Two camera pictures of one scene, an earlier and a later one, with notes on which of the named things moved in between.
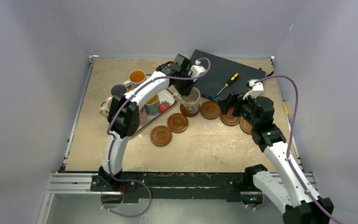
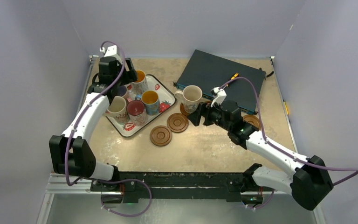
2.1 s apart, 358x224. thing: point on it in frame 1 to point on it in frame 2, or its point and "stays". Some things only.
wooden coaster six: x=161 y=136 stays
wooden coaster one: x=185 y=112 stays
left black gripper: x=184 y=91 to x=130 y=75
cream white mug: x=191 y=101 stays
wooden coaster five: x=177 y=122 stays
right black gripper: x=230 y=103 to x=203 y=113
